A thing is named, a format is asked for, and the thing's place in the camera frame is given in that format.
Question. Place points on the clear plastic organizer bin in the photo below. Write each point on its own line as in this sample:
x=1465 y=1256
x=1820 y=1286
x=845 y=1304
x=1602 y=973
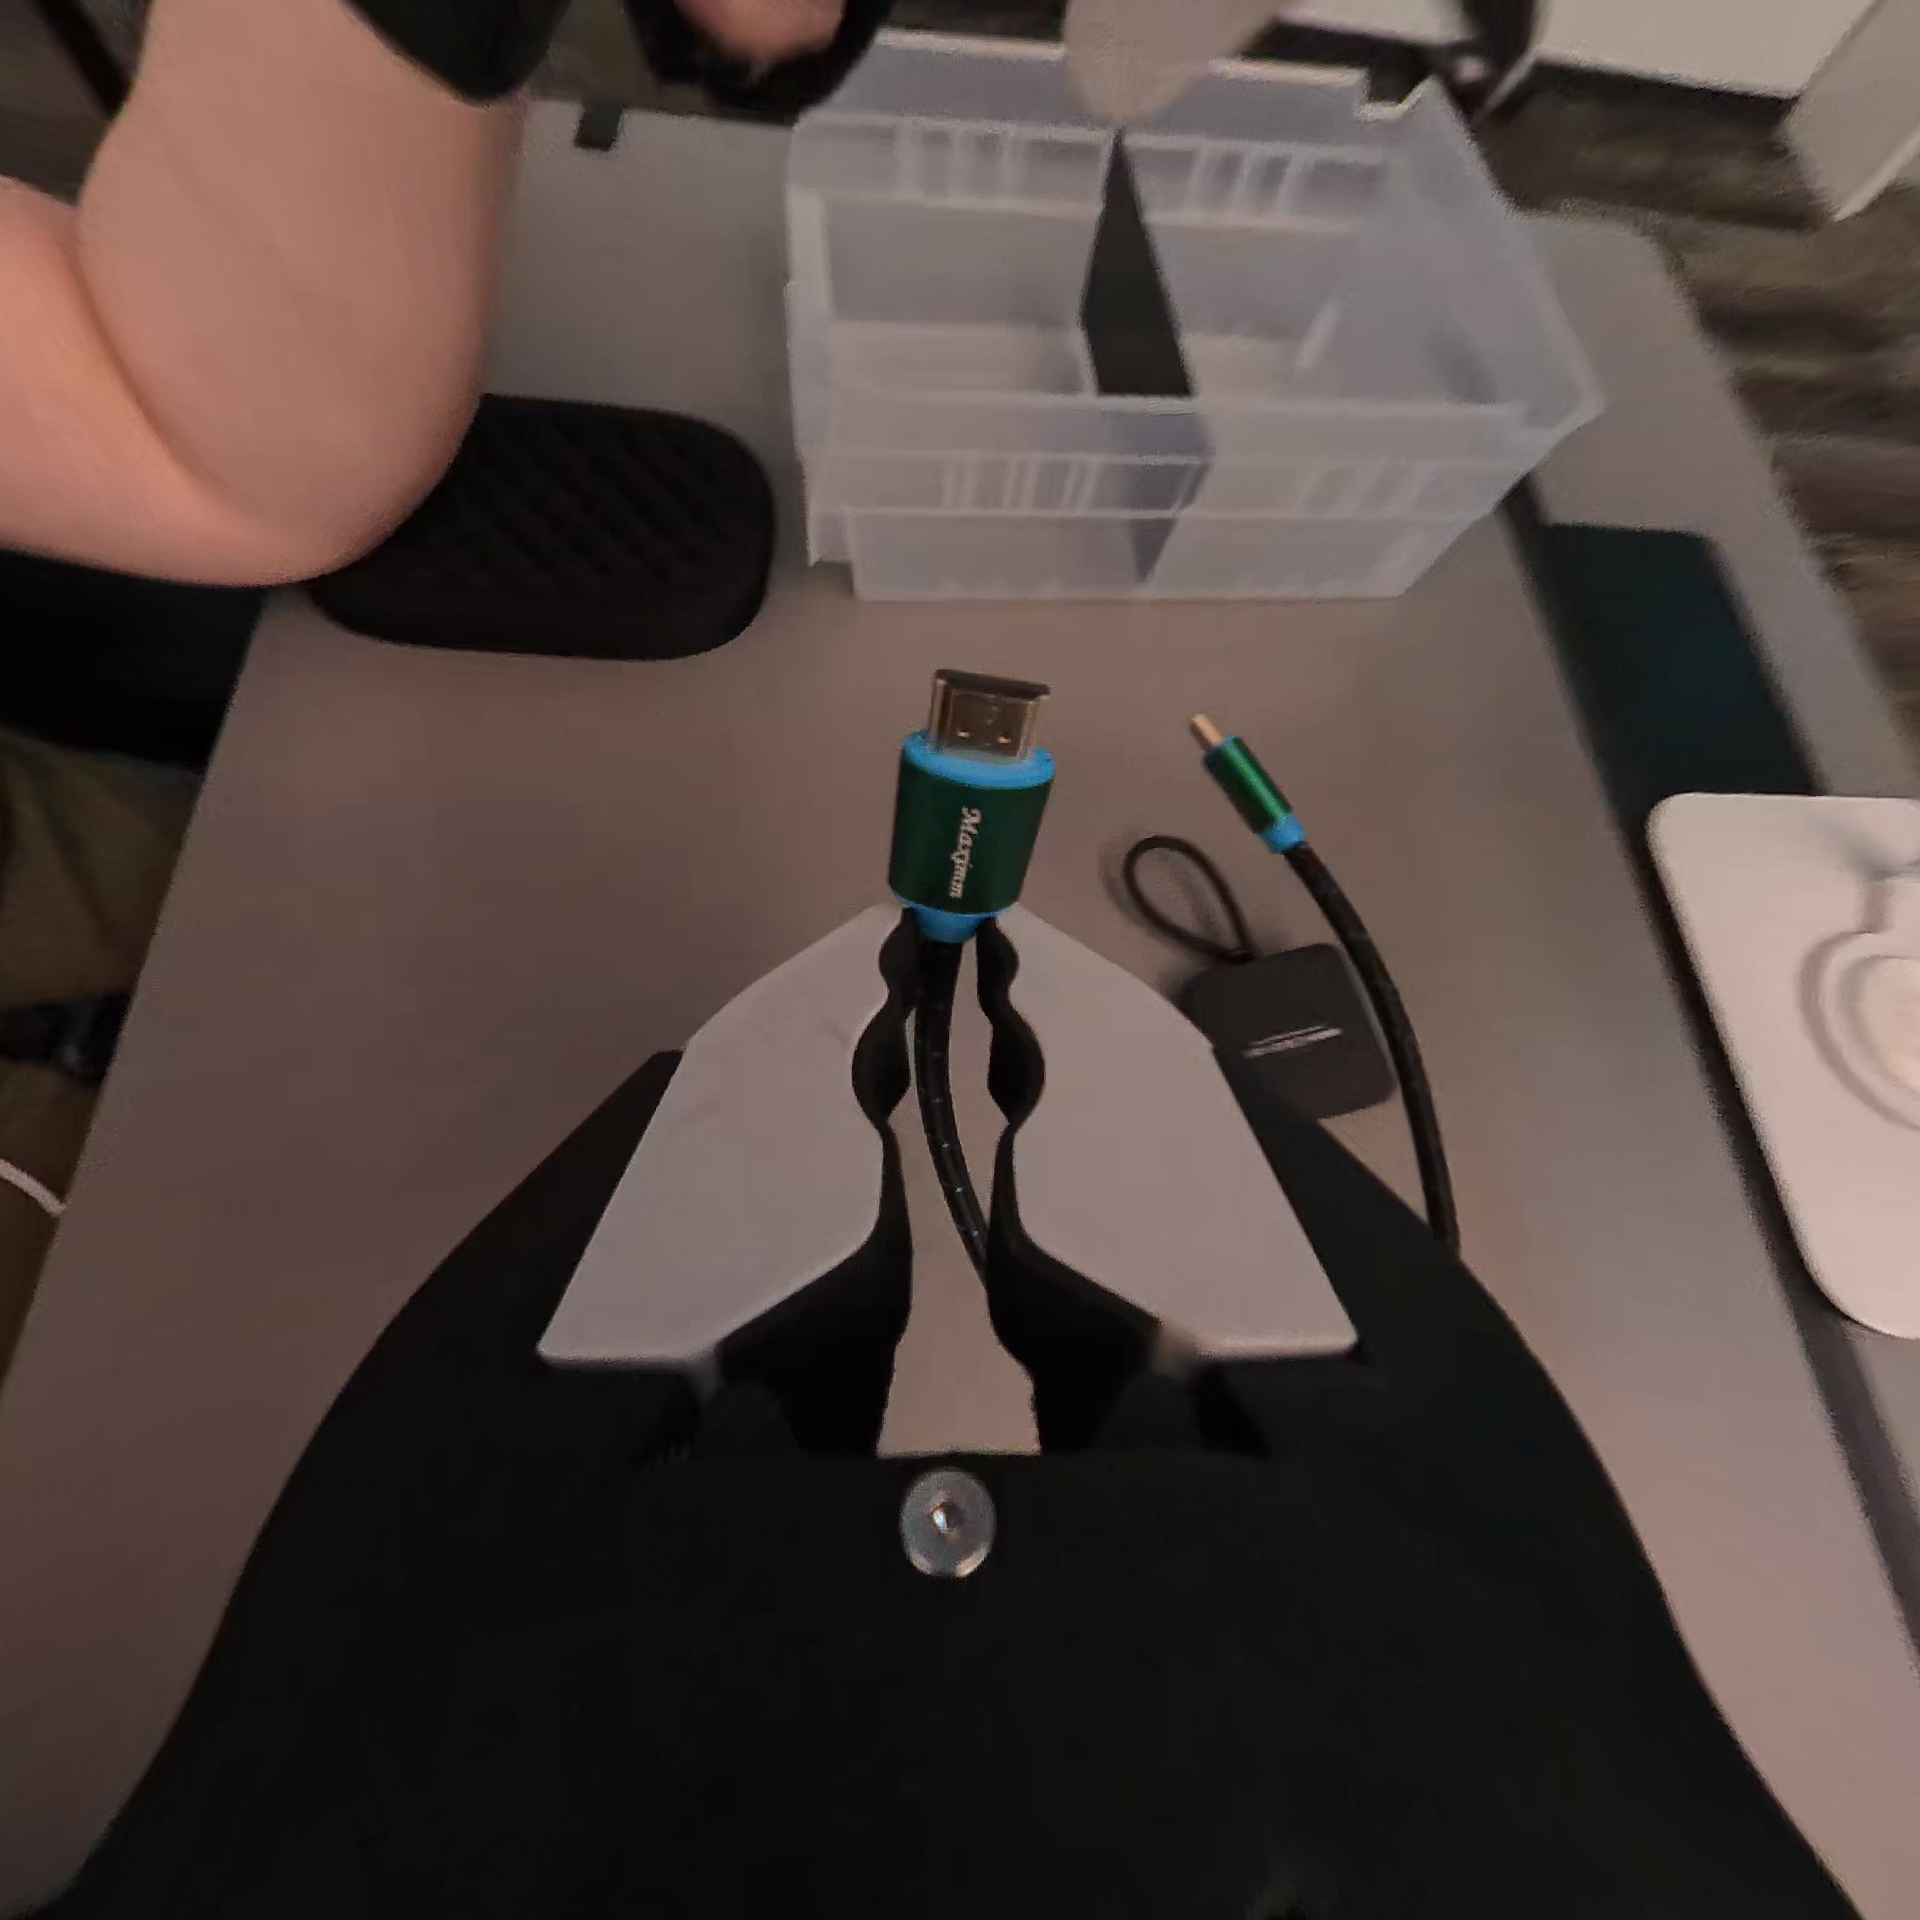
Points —
x=1350 y=375

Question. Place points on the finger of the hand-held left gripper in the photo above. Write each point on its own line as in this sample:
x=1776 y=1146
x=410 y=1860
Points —
x=1161 y=54

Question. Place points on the person's left hand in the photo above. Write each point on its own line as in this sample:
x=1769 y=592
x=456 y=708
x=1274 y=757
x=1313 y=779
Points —
x=592 y=29

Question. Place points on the black padded armrest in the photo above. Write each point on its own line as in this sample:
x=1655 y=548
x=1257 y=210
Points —
x=541 y=525

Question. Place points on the person's left forearm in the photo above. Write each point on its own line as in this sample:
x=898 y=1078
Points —
x=224 y=301

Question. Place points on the black square adapter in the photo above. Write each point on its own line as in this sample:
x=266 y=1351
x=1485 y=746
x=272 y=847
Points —
x=1306 y=1037

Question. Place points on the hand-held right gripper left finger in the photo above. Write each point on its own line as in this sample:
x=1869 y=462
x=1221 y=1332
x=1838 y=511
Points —
x=721 y=1186

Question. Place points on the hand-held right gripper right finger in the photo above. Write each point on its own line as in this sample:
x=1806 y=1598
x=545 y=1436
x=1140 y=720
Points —
x=1185 y=1186

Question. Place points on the black bin divider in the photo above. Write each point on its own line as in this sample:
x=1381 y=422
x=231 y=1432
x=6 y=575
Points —
x=1132 y=284

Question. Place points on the white tablet stand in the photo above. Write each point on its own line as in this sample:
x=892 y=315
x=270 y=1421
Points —
x=1769 y=975

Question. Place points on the dark flat rectangle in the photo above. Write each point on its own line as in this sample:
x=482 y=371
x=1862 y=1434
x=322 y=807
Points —
x=1650 y=662

